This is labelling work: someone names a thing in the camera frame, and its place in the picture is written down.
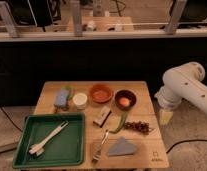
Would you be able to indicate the white plastic tongs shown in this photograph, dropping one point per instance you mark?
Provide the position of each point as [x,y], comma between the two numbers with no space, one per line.
[38,149]

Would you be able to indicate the dark dried berries cluster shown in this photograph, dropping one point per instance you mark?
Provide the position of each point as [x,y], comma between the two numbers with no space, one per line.
[142,127]

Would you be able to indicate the dark bowl with egg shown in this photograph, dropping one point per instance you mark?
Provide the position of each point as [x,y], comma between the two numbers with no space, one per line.
[125,99]

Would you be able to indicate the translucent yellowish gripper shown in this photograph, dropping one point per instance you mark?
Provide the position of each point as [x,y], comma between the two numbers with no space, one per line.
[165,116]

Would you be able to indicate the wooden block with black edge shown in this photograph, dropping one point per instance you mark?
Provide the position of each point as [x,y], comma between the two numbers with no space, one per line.
[102,116]

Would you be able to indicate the green plastic tray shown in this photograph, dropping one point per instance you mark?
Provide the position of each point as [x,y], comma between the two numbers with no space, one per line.
[66,148]

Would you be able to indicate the blue green sponge toy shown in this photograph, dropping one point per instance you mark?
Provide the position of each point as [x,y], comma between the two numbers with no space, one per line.
[62,97]

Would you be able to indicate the grey towel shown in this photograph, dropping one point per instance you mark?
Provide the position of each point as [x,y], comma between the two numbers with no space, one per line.
[122,147]

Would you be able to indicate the green chili pepper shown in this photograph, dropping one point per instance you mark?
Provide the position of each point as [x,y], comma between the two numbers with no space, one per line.
[121,123]

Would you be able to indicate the wooden cutting board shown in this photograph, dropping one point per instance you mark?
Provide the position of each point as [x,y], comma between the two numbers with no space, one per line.
[149,154]

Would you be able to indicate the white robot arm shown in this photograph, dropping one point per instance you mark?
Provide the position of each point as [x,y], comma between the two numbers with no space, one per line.
[181,82]

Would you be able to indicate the red orange bowl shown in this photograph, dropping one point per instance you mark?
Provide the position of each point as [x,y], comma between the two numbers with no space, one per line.
[100,93]

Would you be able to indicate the small white cup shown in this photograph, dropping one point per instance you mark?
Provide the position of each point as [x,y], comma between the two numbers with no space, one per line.
[80,100]

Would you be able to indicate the metal fork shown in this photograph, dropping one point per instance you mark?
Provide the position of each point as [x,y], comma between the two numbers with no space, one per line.
[97,154]

